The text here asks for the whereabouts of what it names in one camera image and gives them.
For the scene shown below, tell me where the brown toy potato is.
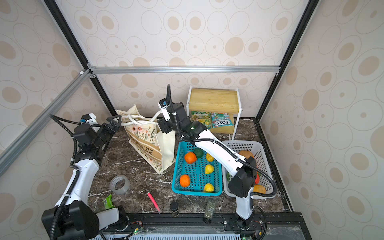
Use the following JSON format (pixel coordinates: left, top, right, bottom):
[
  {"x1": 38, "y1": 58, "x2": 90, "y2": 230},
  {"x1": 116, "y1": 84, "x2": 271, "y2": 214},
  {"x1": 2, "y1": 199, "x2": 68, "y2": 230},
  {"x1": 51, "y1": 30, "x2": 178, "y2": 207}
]
[{"x1": 239, "y1": 151, "x2": 255, "y2": 159}]

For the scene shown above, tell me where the white plastic basket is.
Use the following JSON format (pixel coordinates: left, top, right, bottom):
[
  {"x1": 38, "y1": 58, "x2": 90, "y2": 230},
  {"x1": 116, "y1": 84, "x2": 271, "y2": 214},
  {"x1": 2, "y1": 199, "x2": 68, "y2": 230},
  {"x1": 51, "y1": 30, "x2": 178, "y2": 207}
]
[{"x1": 222, "y1": 141, "x2": 277, "y2": 199}]

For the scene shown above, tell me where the black small jar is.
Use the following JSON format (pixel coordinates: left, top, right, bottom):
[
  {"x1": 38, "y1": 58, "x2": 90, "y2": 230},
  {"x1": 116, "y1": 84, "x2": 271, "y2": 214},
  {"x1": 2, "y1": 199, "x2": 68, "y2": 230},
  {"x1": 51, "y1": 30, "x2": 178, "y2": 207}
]
[{"x1": 170, "y1": 201, "x2": 179, "y2": 217}]

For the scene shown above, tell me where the pink marker pen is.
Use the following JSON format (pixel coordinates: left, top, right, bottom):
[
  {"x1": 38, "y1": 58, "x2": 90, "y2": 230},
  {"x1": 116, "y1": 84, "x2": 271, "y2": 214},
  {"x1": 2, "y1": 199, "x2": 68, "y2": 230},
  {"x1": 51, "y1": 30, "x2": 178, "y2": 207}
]
[{"x1": 147, "y1": 192, "x2": 162, "y2": 214}]

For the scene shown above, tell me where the clear spice jar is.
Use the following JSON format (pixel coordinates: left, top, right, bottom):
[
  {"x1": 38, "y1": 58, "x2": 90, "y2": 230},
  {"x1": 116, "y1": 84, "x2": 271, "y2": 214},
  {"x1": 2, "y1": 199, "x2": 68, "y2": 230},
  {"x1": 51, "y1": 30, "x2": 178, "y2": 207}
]
[{"x1": 203, "y1": 198, "x2": 216, "y2": 224}]

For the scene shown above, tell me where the clear tape roll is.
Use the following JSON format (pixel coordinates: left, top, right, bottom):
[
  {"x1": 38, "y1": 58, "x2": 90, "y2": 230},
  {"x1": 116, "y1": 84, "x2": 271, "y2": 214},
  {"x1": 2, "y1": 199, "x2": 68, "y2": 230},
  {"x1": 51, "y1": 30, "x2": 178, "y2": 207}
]
[{"x1": 109, "y1": 175, "x2": 130, "y2": 195}]

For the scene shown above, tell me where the yellow toy mango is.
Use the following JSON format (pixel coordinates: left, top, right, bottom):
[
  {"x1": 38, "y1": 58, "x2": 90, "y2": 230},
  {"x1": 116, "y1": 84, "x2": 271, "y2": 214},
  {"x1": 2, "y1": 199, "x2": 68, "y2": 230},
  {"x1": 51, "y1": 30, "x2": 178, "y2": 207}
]
[{"x1": 253, "y1": 185, "x2": 266, "y2": 194}]

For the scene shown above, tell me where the teal plastic basket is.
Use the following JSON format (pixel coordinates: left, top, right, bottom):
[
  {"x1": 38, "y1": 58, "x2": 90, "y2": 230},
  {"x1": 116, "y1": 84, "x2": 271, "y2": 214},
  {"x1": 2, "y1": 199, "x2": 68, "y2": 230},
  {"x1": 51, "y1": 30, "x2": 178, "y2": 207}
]
[{"x1": 172, "y1": 142, "x2": 223, "y2": 197}]

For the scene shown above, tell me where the red toy pepper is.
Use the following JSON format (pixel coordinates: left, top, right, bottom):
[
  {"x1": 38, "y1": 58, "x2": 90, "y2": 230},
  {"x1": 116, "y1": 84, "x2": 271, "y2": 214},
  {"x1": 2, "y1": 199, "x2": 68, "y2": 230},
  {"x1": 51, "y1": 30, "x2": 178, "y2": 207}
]
[{"x1": 255, "y1": 174, "x2": 260, "y2": 185}]

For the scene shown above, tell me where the green lemon candy bag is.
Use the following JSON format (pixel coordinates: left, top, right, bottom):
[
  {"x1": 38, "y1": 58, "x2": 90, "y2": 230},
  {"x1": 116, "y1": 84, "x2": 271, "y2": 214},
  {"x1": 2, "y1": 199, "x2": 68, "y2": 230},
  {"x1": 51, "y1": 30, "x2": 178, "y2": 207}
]
[{"x1": 191, "y1": 111, "x2": 212, "y2": 129}]

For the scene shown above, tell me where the yellow toy fruit bottom right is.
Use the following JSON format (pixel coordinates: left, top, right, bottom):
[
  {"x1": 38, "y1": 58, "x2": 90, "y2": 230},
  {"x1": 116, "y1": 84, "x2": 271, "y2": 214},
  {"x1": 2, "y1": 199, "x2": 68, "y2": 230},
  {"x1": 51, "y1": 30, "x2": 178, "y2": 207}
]
[{"x1": 203, "y1": 183, "x2": 215, "y2": 193}]

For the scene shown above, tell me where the white wooden shelf rack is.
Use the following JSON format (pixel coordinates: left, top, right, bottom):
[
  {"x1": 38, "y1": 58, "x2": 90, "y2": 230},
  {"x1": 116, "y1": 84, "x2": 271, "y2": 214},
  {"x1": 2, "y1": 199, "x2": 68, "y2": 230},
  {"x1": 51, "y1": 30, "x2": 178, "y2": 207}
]
[{"x1": 186, "y1": 87, "x2": 242, "y2": 140}]

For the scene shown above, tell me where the yellow toy fruit top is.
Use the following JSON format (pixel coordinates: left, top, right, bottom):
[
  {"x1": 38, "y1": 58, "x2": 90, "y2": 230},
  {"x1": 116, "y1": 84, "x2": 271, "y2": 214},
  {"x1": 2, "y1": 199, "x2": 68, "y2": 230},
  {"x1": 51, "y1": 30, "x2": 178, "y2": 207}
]
[{"x1": 206, "y1": 153, "x2": 214, "y2": 162}]

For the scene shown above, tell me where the left aluminium frame bar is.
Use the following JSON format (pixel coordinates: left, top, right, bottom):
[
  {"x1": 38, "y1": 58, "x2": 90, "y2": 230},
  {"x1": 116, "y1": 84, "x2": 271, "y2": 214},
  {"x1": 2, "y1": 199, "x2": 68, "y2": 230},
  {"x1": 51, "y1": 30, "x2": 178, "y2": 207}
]
[{"x1": 1, "y1": 70, "x2": 91, "y2": 175}]

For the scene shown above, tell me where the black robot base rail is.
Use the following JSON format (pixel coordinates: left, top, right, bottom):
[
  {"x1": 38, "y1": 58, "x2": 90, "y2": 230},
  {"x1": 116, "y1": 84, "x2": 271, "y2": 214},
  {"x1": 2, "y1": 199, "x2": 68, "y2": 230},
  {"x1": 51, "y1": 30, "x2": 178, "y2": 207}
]
[{"x1": 96, "y1": 212, "x2": 312, "y2": 240}]

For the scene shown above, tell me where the teal Fox's candy bag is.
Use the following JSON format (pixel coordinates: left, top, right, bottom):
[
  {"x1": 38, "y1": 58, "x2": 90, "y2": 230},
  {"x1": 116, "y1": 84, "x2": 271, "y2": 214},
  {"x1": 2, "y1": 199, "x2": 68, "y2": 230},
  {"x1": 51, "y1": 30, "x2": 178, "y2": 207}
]
[{"x1": 211, "y1": 113, "x2": 233, "y2": 128}]

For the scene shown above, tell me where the orange upper toy orange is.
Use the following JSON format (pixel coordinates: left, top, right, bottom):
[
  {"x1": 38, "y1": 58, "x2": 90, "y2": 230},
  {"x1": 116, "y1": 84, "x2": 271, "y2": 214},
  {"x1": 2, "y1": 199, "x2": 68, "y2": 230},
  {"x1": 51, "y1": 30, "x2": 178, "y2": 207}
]
[{"x1": 184, "y1": 152, "x2": 198, "y2": 164}]

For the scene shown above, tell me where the cream canvas grocery bag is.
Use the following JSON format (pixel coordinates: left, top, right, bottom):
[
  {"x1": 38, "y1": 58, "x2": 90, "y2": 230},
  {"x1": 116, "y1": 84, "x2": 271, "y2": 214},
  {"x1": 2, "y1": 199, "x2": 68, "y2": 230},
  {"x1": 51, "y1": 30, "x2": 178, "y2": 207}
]
[{"x1": 116, "y1": 106, "x2": 176, "y2": 174}]

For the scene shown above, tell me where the yellow toy fruit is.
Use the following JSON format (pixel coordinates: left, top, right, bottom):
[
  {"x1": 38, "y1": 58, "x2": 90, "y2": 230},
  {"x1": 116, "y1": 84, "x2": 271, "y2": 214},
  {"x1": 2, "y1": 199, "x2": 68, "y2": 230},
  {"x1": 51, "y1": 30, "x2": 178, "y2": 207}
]
[
  {"x1": 206, "y1": 153, "x2": 214, "y2": 162},
  {"x1": 203, "y1": 183, "x2": 215, "y2": 193},
  {"x1": 205, "y1": 165, "x2": 215, "y2": 175}
]

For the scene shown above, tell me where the green toy avocado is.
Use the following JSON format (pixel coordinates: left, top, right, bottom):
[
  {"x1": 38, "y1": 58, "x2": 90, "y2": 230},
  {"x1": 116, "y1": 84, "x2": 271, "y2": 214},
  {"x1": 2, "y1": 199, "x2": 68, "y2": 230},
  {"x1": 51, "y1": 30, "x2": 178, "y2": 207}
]
[{"x1": 193, "y1": 148, "x2": 204, "y2": 159}]

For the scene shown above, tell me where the horizontal aluminium frame bar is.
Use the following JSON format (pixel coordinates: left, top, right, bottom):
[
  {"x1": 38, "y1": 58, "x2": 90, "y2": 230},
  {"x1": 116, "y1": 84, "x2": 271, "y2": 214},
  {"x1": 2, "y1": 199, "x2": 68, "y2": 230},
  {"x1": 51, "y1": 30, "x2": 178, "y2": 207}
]
[{"x1": 90, "y1": 66, "x2": 280, "y2": 74}]

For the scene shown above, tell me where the orange lower toy orange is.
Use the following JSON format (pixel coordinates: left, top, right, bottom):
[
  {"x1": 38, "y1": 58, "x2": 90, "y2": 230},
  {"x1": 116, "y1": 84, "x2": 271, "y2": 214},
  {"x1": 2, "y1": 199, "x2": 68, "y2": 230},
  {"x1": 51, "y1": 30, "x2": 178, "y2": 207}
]
[{"x1": 180, "y1": 175, "x2": 191, "y2": 188}]

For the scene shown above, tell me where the yellow toy fruit middle right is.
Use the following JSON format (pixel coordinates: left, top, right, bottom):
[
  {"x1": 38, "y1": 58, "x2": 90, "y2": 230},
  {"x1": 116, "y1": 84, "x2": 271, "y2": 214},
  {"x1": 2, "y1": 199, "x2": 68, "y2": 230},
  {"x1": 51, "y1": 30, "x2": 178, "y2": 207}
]
[{"x1": 205, "y1": 165, "x2": 215, "y2": 175}]

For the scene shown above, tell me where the orange toy orange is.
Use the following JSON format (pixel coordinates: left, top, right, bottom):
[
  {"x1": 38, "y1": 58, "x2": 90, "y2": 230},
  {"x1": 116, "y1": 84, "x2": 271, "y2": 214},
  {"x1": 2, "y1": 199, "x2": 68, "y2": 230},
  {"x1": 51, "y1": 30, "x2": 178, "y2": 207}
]
[
  {"x1": 184, "y1": 152, "x2": 198, "y2": 164},
  {"x1": 180, "y1": 175, "x2": 191, "y2": 188}
]

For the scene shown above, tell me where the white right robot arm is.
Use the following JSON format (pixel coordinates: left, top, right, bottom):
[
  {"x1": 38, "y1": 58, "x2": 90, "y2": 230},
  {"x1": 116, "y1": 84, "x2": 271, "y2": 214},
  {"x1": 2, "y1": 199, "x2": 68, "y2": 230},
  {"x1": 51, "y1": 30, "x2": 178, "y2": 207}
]
[{"x1": 158, "y1": 86, "x2": 278, "y2": 224}]

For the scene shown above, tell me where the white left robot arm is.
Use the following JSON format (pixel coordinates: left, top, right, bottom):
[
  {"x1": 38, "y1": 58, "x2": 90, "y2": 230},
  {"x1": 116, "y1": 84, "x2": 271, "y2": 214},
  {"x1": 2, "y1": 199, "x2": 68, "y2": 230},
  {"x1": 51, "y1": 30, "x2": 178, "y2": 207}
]
[{"x1": 42, "y1": 114, "x2": 127, "y2": 240}]

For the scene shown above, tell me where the green small package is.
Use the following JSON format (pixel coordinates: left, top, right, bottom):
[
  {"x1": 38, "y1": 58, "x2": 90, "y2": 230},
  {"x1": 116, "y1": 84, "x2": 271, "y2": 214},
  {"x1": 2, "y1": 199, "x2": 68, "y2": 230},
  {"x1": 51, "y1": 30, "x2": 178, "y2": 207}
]
[{"x1": 103, "y1": 194, "x2": 115, "y2": 210}]

